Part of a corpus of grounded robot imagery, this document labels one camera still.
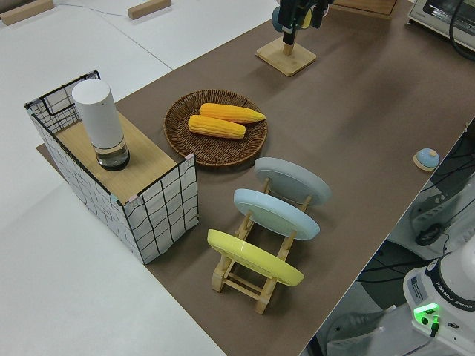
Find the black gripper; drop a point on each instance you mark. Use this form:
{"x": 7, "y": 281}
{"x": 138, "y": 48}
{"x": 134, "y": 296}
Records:
{"x": 291, "y": 16}

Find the wooden drawer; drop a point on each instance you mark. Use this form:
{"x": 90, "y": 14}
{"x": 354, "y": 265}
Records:
{"x": 363, "y": 9}

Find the dark blue mug yellow inside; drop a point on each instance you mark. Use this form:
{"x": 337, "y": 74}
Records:
{"x": 275, "y": 18}

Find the wooden mug stand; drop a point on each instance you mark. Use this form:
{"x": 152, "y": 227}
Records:
{"x": 285, "y": 61}

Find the brown table mat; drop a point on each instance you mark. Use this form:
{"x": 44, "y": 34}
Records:
{"x": 334, "y": 130}

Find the yellow corn cob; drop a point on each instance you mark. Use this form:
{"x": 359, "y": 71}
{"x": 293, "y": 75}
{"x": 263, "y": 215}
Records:
{"x": 217, "y": 128}
{"x": 230, "y": 113}

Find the white toaster oven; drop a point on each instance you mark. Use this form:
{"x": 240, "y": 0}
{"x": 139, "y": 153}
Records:
{"x": 434, "y": 15}

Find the grey plate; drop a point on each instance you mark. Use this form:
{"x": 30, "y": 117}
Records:
{"x": 293, "y": 178}

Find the plain wooden block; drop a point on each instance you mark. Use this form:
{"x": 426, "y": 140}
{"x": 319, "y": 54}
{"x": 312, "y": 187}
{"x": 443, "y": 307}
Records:
{"x": 26, "y": 11}
{"x": 148, "y": 8}

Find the round wicker basket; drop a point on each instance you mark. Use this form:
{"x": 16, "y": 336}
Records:
{"x": 208, "y": 155}

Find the light blue plate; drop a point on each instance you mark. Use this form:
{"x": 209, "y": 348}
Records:
{"x": 274, "y": 211}

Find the white cylinder with clear base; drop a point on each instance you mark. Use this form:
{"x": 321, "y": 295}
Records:
{"x": 98, "y": 118}

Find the grid-patterned box with wood top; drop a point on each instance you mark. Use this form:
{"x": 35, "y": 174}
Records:
{"x": 163, "y": 215}

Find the yellow plate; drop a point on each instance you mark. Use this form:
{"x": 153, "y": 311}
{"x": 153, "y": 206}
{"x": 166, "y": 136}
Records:
{"x": 252, "y": 256}

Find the wooden plate rack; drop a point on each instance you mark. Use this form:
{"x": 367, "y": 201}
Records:
{"x": 241, "y": 287}

